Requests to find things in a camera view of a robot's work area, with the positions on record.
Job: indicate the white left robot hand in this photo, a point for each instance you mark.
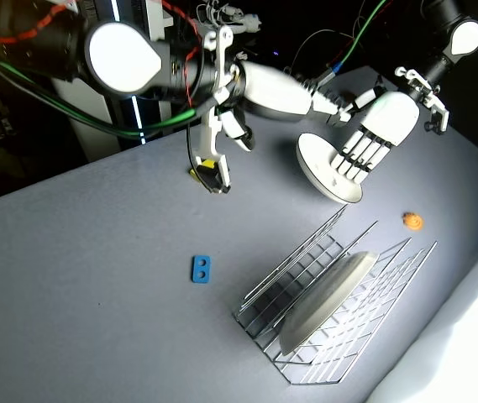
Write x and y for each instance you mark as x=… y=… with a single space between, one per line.
x=392 y=117

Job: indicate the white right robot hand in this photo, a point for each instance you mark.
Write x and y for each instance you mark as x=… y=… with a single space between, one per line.
x=276 y=92

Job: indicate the white plate with dark rim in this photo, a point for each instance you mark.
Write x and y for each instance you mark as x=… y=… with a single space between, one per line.
x=316 y=159

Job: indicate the white plate with smudged centre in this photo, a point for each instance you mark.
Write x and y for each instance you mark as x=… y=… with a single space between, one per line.
x=327 y=302

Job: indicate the grey connector with blue end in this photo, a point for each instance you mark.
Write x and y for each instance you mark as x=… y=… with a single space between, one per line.
x=327 y=74

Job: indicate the yellow rectangular block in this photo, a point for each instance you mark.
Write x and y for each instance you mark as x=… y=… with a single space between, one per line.
x=208 y=163

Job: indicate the orange swirl cookie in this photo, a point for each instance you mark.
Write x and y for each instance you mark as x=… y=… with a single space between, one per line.
x=413 y=221

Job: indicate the blue block with two holes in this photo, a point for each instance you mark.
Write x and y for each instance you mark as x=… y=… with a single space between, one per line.
x=201 y=268

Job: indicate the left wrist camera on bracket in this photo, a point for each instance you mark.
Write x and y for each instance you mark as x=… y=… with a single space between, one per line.
x=440 y=113

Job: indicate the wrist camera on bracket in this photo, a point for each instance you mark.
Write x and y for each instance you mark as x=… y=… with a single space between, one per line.
x=440 y=113
x=207 y=134

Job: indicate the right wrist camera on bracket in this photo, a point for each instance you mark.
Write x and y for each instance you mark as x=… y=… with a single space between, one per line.
x=207 y=134

